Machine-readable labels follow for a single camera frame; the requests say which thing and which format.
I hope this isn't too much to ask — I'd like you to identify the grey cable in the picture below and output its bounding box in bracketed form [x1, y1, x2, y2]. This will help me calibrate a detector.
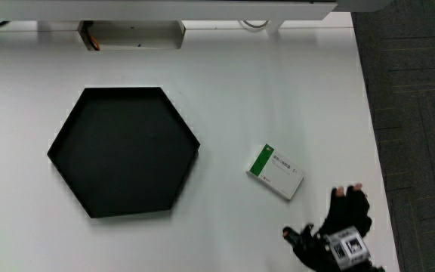
[239, 20, 270, 29]

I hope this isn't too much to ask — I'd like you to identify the person's right hand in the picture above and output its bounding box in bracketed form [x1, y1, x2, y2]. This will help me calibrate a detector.
[282, 183, 385, 272]

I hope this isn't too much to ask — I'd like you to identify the white green medicine box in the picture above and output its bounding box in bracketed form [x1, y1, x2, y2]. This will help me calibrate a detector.
[245, 143, 306, 201]

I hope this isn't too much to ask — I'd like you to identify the orange cable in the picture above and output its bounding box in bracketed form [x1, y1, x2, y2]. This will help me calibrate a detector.
[87, 32, 101, 51]

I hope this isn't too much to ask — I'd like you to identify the white cable tray box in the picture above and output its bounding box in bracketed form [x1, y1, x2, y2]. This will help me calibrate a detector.
[76, 20, 187, 52]

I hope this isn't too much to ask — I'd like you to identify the black hexagonal tray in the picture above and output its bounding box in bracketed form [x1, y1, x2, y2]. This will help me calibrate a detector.
[46, 86, 201, 219]

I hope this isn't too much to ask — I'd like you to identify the white desk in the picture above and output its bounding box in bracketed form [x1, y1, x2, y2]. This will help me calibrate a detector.
[0, 12, 401, 272]

